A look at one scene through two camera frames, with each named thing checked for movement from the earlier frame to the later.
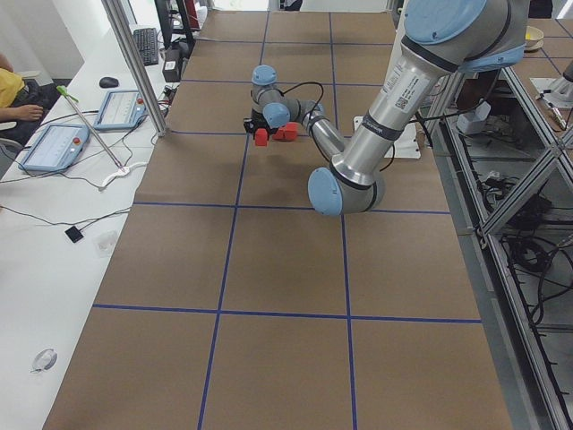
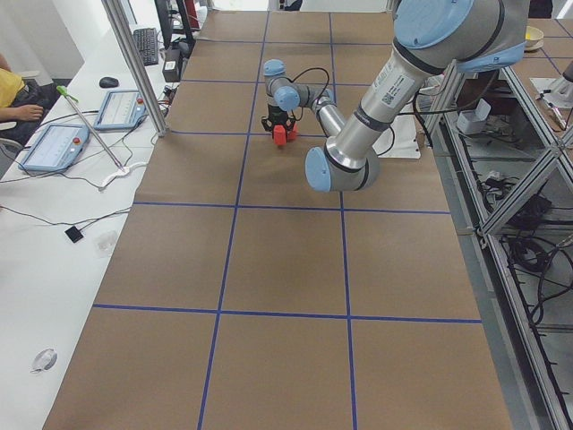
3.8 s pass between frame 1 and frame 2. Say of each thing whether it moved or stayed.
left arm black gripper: moved
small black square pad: stayed
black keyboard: stayed
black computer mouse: stayed
